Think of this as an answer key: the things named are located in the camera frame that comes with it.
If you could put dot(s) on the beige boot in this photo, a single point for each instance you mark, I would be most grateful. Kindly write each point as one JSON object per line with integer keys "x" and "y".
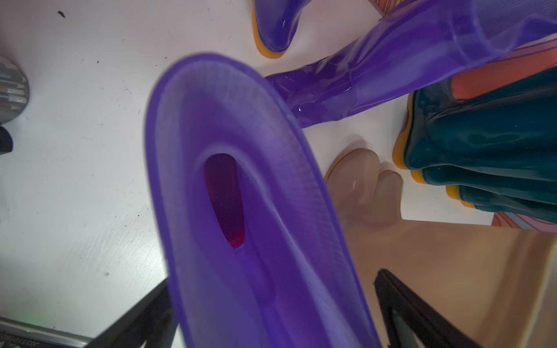
{"x": 497, "y": 285}
{"x": 388, "y": 196}

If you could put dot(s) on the teal boot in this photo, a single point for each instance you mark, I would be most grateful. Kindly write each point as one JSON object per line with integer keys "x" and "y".
{"x": 498, "y": 203}
{"x": 521, "y": 188}
{"x": 510, "y": 131}

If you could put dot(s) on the beige boot front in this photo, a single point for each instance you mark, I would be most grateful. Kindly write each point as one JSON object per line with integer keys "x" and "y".
{"x": 388, "y": 196}

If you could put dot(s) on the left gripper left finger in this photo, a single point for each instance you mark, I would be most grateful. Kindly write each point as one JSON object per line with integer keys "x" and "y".
{"x": 150, "y": 323}

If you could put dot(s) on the purple boot front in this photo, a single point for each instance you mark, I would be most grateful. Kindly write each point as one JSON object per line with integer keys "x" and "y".
{"x": 254, "y": 251}

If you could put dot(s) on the bundle of white sticks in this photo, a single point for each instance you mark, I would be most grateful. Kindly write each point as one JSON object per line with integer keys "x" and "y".
{"x": 15, "y": 91}

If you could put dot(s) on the purple boot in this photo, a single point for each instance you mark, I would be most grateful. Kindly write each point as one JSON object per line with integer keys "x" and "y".
{"x": 275, "y": 24}
{"x": 417, "y": 44}
{"x": 254, "y": 251}

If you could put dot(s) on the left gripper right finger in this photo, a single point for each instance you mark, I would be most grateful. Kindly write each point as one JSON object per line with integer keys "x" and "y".
{"x": 410, "y": 321}

